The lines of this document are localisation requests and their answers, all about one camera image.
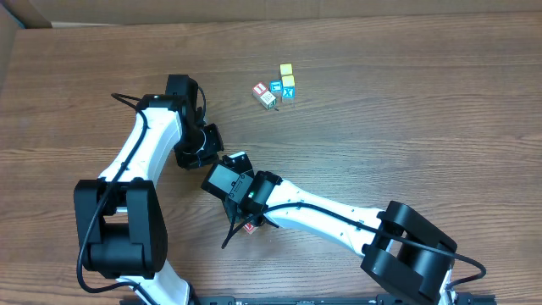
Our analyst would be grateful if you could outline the yellow G wooden block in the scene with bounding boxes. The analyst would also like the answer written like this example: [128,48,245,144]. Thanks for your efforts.
[279,64,293,76]

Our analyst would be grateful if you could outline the blue X wooden block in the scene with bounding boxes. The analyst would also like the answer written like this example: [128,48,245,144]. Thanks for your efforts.
[281,86,296,103]

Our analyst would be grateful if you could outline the red I wooden block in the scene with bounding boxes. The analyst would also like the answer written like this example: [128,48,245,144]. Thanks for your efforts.
[252,82,268,98]

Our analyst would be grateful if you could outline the plain W wooden block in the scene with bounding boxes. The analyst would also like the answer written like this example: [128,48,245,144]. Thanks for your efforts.
[258,91,277,109]

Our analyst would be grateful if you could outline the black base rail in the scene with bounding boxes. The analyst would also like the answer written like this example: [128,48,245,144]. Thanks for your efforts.
[120,292,497,305]

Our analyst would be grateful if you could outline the cardboard back panel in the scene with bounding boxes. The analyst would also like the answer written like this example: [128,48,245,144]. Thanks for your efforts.
[1,0,541,28]

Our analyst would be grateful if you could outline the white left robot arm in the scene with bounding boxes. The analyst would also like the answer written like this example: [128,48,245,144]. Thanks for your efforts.
[74,87,224,304]

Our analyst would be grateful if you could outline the red M wooden block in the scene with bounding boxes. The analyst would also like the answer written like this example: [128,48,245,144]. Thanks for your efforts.
[243,224,257,235]

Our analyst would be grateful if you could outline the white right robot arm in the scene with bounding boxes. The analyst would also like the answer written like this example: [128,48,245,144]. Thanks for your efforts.
[209,169,457,304]

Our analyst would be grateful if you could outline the yellow C wooden block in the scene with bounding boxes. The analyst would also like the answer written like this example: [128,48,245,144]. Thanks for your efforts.
[281,75,296,87]

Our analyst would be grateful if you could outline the blue L wooden block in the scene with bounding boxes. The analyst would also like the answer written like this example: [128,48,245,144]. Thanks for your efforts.
[269,80,283,96]

